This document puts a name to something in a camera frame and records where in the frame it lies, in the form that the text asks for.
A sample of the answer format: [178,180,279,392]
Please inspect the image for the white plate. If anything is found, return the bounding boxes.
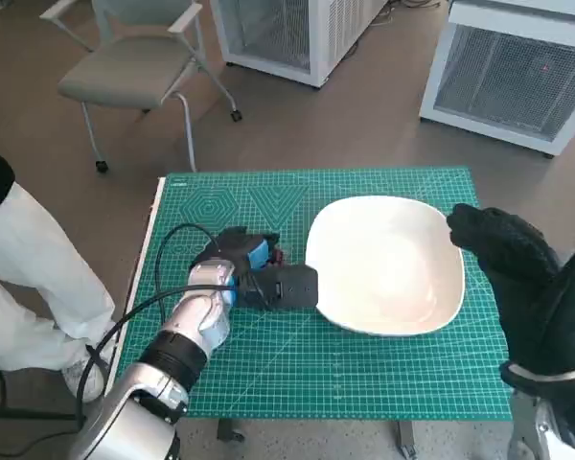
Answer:
[305,195,465,336]

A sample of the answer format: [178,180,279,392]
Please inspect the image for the white mesh cabinet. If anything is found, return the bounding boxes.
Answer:
[209,0,389,89]
[419,0,575,159]

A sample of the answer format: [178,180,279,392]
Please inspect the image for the thin floor cables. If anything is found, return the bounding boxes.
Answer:
[378,0,449,25]

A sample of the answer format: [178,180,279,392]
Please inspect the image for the black floor bar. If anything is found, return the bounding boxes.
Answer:
[0,405,85,423]

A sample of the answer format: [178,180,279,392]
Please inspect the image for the grey chair white frame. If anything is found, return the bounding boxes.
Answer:
[38,0,244,173]

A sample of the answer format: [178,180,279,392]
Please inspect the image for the grey table leg with caster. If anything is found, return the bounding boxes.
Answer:
[217,416,246,445]
[396,421,418,456]

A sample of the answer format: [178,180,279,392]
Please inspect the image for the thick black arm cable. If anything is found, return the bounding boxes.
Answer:
[75,283,236,427]

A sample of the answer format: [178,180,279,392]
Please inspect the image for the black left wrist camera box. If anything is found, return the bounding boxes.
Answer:
[239,264,320,311]

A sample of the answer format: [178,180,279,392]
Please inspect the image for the black left hand blue tape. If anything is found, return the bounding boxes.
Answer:
[213,224,288,274]

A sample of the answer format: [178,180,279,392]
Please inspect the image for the person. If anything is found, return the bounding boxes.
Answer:
[0,136,119,403]

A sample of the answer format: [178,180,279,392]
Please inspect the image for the green cutting mat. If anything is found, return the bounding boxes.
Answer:
[117,166,517,423]

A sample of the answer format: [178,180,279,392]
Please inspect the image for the black knitted glove right hand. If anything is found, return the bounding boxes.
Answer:
[446,202,575,380]

